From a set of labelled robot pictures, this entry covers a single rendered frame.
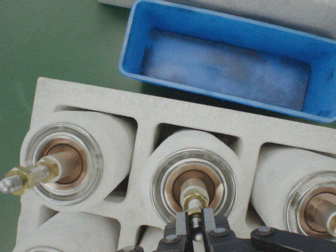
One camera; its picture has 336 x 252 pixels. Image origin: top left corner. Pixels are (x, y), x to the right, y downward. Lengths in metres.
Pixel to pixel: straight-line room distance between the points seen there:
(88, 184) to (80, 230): 0.07
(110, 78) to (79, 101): 0.19
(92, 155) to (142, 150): 0.08
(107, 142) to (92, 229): 0.11
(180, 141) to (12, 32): 0.44
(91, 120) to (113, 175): 0.05
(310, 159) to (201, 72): 0.28
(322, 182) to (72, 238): 0.23
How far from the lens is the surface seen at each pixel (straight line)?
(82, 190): 0.28
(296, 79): 0.54
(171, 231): 0.16
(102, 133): 0.27
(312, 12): 0.41
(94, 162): 0.27
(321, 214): 0.28
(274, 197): 0.28
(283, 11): 0.42
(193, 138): 0.26
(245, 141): 0.33
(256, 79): 0.52
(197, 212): 0.18
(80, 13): 0.57
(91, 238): 0.33
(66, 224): 0.33
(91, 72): 0.54
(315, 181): 0.28
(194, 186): 0.23
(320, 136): 0.36
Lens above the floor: 0.51
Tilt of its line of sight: 86 degrees down
